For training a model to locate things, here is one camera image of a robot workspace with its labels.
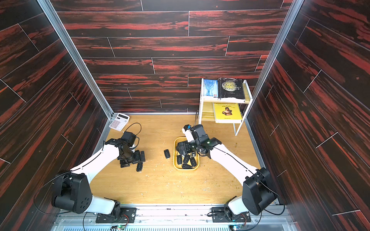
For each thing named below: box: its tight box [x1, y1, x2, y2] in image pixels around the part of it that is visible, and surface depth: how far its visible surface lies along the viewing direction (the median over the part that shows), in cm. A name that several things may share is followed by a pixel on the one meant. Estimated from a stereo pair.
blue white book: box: [203, 78, 219, 98], surface depth 89 cm
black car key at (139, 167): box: [136, 162, 144, 172], surface depth 92 cm
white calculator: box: [108, 112, 131, 132], surface depth 116 cm
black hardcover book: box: [217, 77, 246, 100], surface depth 88 cm
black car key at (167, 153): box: [163, 149, 171, 159], surface depth 98 cm
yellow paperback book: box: [213, 102, 243, 124], surface depth 97 cm
